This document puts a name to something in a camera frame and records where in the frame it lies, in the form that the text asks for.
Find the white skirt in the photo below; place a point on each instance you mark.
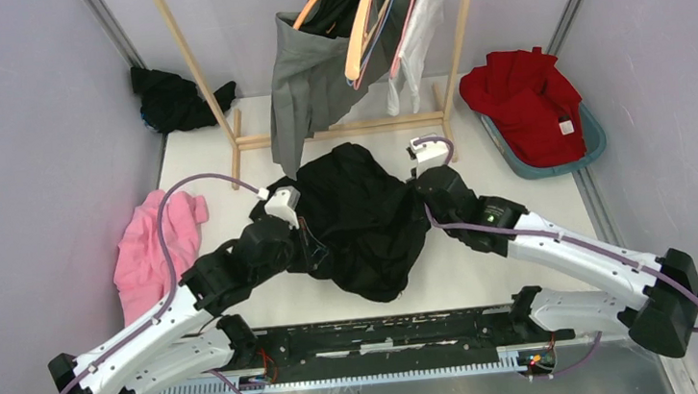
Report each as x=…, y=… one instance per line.
x=426, y=18

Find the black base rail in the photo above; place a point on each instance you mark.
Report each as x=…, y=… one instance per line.
x=378, y=346

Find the black garment corner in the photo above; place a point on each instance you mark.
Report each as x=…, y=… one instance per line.
x=373, y=224
x=170, y=103

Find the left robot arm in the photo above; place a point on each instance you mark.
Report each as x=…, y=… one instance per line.
x=191, y=331

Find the pink garment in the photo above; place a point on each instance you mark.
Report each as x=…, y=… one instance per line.
x=141, y=275

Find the wooden clothes rack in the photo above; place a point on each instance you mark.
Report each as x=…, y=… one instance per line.
x=239, y=143

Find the red garment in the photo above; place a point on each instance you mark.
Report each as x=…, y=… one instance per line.
x=533, y=106

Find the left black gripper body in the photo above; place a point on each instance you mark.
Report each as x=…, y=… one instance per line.
x=303, y=259

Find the grey garment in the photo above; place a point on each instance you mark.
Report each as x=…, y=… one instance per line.
x=309, y=92

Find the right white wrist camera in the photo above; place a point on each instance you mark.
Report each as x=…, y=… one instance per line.
x=429, y=151

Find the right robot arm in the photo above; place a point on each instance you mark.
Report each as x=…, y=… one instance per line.
x=652, y=299

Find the pink wire hanger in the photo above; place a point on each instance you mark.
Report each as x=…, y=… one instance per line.
x=396, y=57

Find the teal laundry basket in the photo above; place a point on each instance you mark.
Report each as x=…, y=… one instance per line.
x=593, y=134

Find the white cable duct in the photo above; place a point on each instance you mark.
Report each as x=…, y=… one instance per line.
x=505, y=362

